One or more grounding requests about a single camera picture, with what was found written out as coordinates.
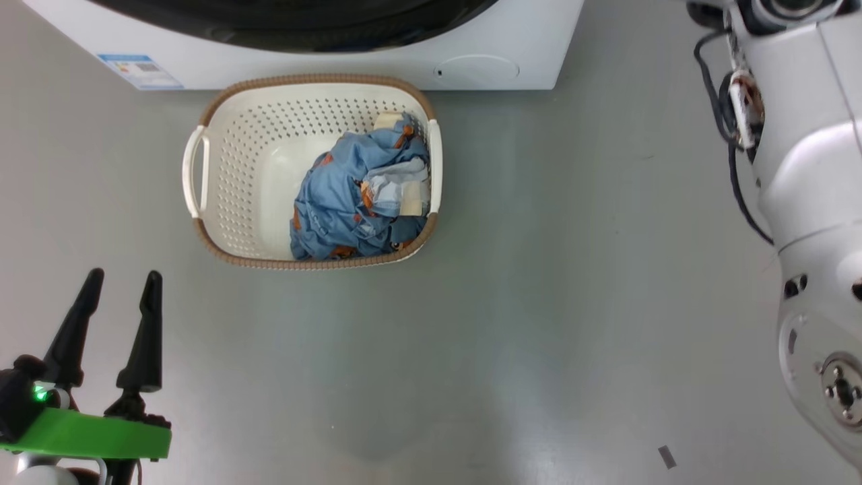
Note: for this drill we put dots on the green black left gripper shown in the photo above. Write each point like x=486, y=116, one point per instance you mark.
x=94, y=436

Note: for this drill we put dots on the blue orange printed pyjama garment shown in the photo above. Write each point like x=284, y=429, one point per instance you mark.
x=337, y=202

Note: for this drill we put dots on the dark round washing machine door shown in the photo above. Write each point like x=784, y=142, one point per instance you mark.
x=303, y=23

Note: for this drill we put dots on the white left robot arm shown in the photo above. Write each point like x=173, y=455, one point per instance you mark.
x=40, y=475

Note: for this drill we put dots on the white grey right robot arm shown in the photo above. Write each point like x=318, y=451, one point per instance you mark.
x=815, y=175

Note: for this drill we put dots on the white perforated laundry basket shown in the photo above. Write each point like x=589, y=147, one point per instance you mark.
x=256, y=168

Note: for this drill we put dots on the white washing machine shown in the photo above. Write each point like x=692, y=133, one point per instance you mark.
x=377, y=64

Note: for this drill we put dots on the blue energy label sticker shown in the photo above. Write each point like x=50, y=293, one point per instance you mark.
x=140, y=71

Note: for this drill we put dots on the round drain filter cover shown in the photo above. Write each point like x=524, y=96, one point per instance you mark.
x=478, y=69

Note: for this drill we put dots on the small grey floor tape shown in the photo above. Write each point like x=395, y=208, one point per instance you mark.
x=667, y=457

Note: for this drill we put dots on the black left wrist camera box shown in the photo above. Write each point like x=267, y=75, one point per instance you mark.
x=17, y=397

